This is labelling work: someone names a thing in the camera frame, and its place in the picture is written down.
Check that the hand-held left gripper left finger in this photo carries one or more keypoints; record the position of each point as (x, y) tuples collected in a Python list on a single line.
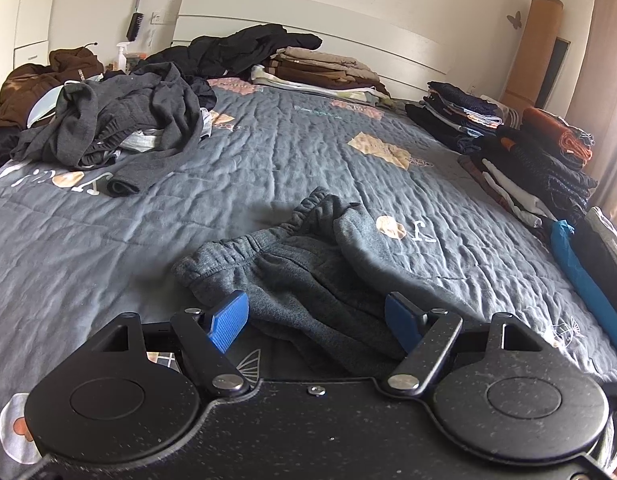
[(231, 317)]

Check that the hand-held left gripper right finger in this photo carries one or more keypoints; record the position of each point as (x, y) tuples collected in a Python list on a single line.
[(401, 322)]

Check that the brown hoodie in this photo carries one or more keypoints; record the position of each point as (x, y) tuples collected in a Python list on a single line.
[(33, 80)]

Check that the orange folded cloth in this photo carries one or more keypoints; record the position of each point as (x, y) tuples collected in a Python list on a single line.
[(553, 130)]

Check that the black hairbrush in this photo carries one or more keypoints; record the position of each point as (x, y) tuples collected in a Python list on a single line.
[(134, 25)]

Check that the beige curtain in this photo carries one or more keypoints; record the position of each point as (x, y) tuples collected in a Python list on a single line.
[(603, 60)]

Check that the pile of dark grey clothes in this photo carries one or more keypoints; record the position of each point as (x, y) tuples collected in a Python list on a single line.
[(138, 105)]

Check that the butterfly wall decoration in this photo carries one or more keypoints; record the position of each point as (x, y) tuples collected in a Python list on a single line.
[(514, 20)]

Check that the white wall socket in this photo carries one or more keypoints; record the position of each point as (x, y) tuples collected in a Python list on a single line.
[(158, 17)]

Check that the white spray bottle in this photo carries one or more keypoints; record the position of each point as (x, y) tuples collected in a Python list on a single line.
[(122, 60)]

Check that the light blue cloth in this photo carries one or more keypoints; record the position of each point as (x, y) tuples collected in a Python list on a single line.
[(41, 107)]

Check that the stack of black white clothes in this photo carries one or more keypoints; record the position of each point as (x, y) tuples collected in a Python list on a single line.
[(548, 175)]

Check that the blue folded cloth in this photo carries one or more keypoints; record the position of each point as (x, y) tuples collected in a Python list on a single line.
[(583, 280)]

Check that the stack of navy folded clothes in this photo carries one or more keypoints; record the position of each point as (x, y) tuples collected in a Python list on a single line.
[(453, 100)]

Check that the white headboard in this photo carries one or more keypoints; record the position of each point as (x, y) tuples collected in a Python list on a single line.
[(363, 25)]

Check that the grey sweatpants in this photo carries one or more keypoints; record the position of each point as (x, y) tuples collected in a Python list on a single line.
[(308, 280)]

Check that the grey quilted bed cover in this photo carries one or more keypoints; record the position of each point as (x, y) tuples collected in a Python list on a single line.
[(288, 160)]

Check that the stack of beige brown clothes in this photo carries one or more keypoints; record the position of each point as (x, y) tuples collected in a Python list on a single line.
[(318, 67)]

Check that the white wardrobe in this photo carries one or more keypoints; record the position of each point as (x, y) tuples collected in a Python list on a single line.
[(36, 10)]

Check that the black jacket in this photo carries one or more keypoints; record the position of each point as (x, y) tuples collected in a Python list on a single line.
[(238, 50)]

